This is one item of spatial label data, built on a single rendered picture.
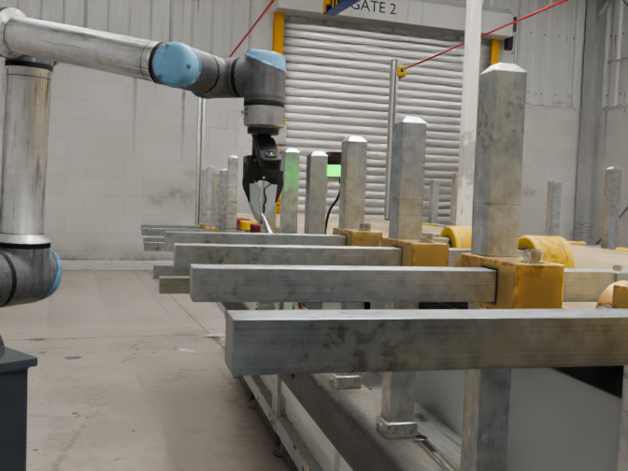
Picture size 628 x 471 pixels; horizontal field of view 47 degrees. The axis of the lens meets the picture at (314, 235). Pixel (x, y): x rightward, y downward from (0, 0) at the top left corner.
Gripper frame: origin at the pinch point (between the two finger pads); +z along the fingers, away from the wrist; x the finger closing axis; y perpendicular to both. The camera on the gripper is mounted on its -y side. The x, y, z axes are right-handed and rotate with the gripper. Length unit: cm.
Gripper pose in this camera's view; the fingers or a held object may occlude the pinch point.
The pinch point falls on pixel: (262, 218)
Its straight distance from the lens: 162.3
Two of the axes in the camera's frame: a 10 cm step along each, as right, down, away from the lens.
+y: -2.4, -0.7, 9.7
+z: -0.4, 10.0, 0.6
